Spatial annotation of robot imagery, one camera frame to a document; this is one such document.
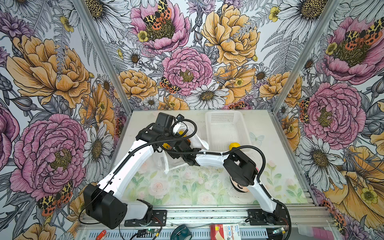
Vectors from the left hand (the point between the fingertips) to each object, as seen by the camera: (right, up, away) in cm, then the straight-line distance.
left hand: (172, 138), depth 79 cm
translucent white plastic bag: (-1, -11, -8) cm, 13 cm away
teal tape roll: (+6, -38, -16) cm, 42 cm away
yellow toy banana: (-1, -2, -10) cm, 10 cm away
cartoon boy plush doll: (+34, -25, -1) cm, 42 cm away
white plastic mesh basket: (+32, +5, +28) cm, 43 cm away
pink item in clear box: (+69, -42, -10) cm, 82 cm away
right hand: (0, -7, +17) cm, 18 cm away
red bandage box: (+25, -41, -12) cm, 49 cm away
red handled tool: (-31, -44, -9) cm, 55 cm away
